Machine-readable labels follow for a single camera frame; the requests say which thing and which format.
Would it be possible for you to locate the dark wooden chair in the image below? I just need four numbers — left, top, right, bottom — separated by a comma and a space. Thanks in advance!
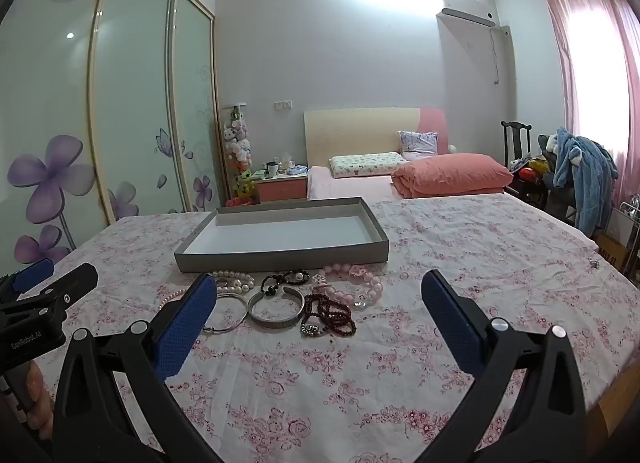
500, 121, 548, 210

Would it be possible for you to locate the thin silver bangle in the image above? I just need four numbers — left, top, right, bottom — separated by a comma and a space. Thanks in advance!
202, 292, 247, 335

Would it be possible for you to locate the dark red bead necklace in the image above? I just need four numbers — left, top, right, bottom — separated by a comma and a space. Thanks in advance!
299, 292, 358, 339

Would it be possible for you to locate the pink bead bracelet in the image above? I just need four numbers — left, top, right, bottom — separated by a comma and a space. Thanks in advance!
313, 261, 385, 311

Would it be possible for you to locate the black bead bracelet with pearl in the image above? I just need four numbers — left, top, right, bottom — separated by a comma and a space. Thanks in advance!
259, 268, 312, 300

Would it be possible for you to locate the grey cardboard tray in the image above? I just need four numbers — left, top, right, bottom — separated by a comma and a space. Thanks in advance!
175, 198, 390, 273

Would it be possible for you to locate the small pink pearl bracelet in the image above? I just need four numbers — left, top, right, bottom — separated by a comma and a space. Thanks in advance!
158, 286, 187, 308

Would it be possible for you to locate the pink floral tablecloth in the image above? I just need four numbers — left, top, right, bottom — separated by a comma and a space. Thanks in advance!
29, 192, 640, 463

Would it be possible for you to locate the sliding glass wardrobe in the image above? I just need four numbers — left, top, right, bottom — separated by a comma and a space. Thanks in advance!
1, 0, 224, 272

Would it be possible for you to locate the pink beige nightstand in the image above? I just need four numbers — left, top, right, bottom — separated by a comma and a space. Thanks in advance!
250, 162, 308, 203

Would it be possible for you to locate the folded salmon duvet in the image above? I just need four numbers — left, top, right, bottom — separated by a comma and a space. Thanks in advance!
392, 153, 513, 199

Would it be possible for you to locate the wide silver cuff bracelet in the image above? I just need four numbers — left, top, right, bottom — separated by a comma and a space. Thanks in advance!
246, 284, 306, 330

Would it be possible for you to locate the white mug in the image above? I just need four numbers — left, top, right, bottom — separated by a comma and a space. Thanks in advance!
267, 162, 279, 177

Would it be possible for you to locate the bed with beige headboard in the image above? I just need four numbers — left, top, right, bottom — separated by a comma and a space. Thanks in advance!
302, 106, 516, 202

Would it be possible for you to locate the pink curtain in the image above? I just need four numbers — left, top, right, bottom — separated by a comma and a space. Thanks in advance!
544, 0, 639, 203

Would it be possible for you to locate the blue bathrobe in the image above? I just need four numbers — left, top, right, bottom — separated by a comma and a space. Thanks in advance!
552, 127, 618, 235

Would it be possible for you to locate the plush toy display tube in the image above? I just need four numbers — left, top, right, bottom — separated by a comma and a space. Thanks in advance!
222, 102, 255, 204

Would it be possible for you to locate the left hand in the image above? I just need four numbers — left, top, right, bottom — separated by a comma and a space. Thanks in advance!
26, 361, 53, 440

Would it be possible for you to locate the white air conditioner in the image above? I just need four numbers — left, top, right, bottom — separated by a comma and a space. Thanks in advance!
439, 0, 498, 28

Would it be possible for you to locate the wall socket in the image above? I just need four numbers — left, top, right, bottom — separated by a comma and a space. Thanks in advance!
273, 100, 292, 111

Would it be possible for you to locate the floral white pillow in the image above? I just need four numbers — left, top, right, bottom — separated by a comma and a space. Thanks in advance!
329, 152, 406, 178

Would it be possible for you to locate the lilac small pillow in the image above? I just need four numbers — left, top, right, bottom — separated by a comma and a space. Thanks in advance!
398, 131, 438, 161

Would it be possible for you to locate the white pearl bracelet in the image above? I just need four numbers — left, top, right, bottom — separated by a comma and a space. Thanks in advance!
207, 269, 256, 296

